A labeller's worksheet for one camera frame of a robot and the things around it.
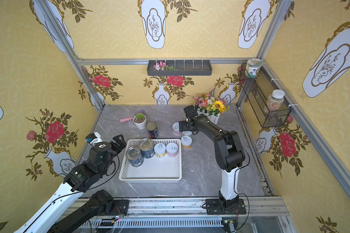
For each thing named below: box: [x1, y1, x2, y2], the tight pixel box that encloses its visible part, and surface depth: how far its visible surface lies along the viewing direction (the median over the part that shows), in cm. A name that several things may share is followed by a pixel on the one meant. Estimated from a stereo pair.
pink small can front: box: [165, 142, 179, 158], surface depth 92 cm
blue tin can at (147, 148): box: [139, 137, 156, 159], surface depth 88 cm
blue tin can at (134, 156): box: [125, 146, 144, 168], surface depth 85 cm
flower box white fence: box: [192, 91, 228, 125], surface depth 102 cm
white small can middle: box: [181, 131, 193, 137], surface depth 99 cm
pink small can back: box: [172, 121, 182, 136], surface depth 102 cm
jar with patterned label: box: [245, 58, 263, 79], surface depth 87 cm
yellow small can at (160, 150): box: [154, 142, 167, 159], surface depth 92 cm
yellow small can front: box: [180, 135, 193, 150], surface depth 95 cm
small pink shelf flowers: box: [153, 61, 176, 71], surface depth 89 cm
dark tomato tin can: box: [145, 121, 159, 140], surface depth 98 cm
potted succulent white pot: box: [132, 112, 147, 130], surface depth 102 cm
